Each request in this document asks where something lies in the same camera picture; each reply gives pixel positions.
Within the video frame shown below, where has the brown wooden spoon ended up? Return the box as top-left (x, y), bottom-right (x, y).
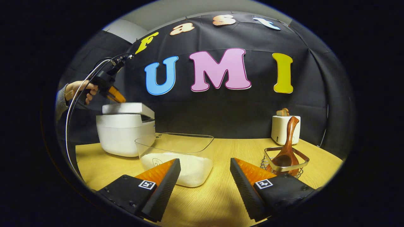
top-left (266, 116), bottom-right (300, 176)

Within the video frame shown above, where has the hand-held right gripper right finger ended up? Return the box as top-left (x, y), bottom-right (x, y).
top-left (230, 158), bottom-right (317, 223)

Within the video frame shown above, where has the metal wire chopstick holder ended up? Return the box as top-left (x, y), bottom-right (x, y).
top-left (260, 146), bottom-right (310, 179)

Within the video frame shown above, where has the white toaster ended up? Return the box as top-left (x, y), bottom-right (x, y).
top-left (271, 115), bottom-right (301, 146)

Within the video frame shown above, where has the clear plastic container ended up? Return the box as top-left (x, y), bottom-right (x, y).
top-left (135, 132), bottom-right (214, 188)

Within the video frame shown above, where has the thin white wall cable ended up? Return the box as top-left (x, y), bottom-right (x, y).
top-left (318, 104), bottom-right (329, 148)

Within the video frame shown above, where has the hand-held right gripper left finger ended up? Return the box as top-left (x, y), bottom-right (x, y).
top-left (96, 158), bottom-right (181, 223)

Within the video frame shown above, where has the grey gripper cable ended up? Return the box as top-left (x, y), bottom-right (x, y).
top-left (65, 54), bottom-right (134, 182)

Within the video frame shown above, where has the black backdrop cloth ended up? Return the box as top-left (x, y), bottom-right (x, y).
top-left (57, 11), bottom-right (355, 158)

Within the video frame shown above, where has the white rice cooker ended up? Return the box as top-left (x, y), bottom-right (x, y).
top-left (96, 102), bottom-right (156, 157)

